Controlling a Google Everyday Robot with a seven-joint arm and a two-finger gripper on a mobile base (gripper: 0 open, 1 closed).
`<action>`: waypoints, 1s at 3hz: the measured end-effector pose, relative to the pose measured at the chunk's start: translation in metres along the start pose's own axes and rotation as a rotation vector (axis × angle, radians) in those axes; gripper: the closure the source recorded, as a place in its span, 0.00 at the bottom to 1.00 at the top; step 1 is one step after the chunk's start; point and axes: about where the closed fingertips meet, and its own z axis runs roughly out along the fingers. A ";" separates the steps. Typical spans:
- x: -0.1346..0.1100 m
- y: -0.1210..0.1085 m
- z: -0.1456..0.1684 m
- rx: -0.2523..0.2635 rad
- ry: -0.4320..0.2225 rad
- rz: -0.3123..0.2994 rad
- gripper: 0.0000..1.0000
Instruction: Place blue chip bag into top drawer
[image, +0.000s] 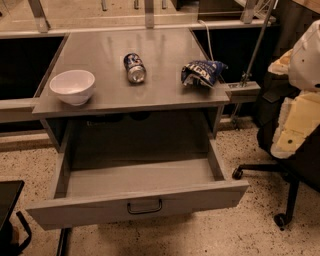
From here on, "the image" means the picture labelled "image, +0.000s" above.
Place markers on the blue chip bag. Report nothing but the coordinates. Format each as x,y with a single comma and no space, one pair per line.
202,72

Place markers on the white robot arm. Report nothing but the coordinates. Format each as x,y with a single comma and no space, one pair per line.
300,116

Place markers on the grey open top drawer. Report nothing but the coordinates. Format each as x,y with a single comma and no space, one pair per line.
102,168

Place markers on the grey cabinet desk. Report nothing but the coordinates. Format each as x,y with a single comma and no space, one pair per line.
163,52

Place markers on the blue soda can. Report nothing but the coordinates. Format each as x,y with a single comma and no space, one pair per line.
136,71

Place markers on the white ceramic bowl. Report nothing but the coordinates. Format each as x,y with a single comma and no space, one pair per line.
74,87

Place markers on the metal pole with clamp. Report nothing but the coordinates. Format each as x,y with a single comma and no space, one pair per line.
254,8

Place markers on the black furniture at left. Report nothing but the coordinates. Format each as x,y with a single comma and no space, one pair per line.
9,194

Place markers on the black drawer handle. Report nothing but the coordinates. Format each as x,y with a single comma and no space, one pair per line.
144,207

